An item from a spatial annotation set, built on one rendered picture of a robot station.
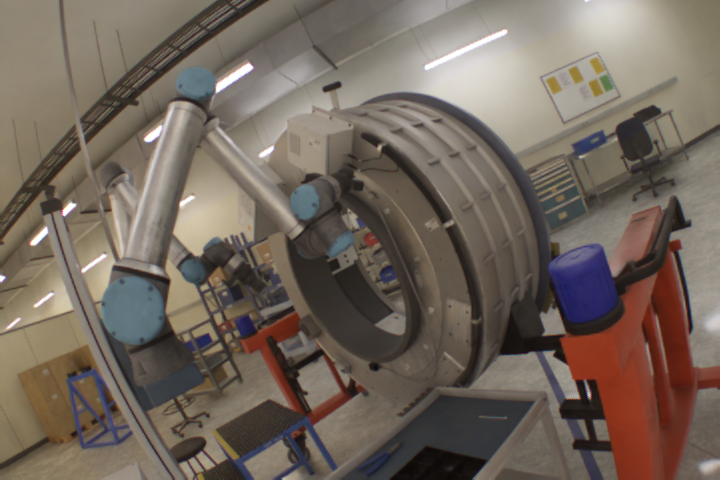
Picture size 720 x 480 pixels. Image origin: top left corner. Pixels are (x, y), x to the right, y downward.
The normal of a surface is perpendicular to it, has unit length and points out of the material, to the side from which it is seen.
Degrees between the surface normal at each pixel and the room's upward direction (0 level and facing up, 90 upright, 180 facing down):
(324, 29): 90
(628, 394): 90
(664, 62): 90
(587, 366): 90
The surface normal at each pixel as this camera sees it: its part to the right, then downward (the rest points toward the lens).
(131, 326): 0.48, -0.18
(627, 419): -0.73, 0.31
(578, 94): -0.22, 0.06
